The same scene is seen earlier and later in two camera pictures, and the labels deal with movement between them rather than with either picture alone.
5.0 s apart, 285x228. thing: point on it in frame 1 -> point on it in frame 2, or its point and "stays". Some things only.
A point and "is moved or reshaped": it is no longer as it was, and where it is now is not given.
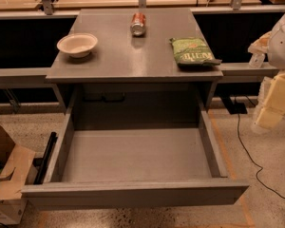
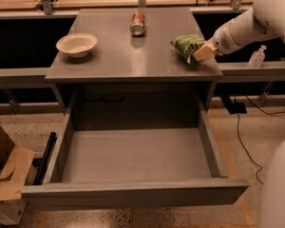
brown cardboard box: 10,165 stays
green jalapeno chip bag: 192,50 is moved or reshaped
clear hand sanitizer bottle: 256,60 stays
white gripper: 283,45 -> 222,44
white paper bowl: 77,45 stays
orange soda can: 138,24 stays
